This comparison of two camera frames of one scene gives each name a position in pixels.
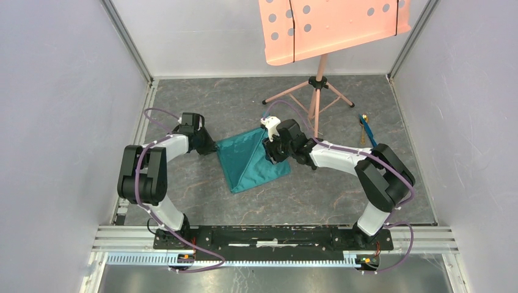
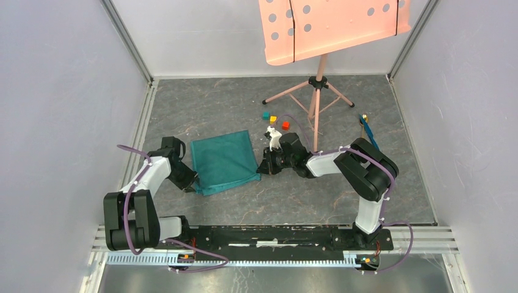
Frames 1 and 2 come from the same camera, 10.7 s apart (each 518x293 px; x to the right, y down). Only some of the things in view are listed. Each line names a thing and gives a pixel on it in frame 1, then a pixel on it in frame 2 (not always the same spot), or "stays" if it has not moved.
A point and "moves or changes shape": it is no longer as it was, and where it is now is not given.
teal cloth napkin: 247,163 moves or changes shape
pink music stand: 295,30 stays
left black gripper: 211,146 to 186,184
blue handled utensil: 368,130 stays
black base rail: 273,240 stays
